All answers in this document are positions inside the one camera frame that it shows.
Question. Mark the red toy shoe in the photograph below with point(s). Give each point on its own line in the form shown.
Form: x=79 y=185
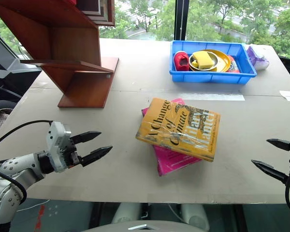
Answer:
x=180 y=60

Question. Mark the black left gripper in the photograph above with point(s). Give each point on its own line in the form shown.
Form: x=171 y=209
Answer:
x=73 y=158

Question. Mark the pink book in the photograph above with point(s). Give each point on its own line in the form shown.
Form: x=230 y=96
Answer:
x=171 y=160

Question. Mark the blue plastic bin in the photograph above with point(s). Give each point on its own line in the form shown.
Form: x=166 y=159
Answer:
x=212 y=76

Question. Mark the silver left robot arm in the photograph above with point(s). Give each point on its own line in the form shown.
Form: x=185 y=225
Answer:
x=19 y=166

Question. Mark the yellow plate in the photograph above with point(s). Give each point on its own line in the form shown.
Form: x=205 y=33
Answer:
x=224 y=61

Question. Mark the red snack package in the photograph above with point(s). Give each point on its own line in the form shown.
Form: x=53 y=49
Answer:
x=234 y=64

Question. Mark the yellow hardcover book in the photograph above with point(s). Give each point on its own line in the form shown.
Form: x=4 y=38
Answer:
x=178 y=129

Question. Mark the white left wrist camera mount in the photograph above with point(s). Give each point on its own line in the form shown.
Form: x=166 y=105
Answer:
x=56 y=145

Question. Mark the white rounded robot leg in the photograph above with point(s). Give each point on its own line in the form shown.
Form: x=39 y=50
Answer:
x=195 y=216
x=125 y=212

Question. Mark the metal bowl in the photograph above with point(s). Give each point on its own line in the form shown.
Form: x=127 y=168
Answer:
x=215 y=63

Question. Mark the clear tape strip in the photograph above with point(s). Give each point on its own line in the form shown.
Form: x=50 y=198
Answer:
x=215 y=97

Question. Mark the dark grey equipment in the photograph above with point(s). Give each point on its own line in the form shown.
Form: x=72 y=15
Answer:
x=7 y=70

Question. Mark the purple white plastic bag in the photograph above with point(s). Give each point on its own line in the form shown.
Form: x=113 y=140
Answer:
x=257 y=59

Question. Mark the red-brown wooden bookshelf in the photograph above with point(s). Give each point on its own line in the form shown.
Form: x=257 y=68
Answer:
x=72 y=46

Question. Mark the yellow sponge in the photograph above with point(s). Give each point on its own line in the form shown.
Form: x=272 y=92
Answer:
x=203 y=60

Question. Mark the black window post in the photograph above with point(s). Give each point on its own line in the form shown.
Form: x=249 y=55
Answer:
x=181 y=19

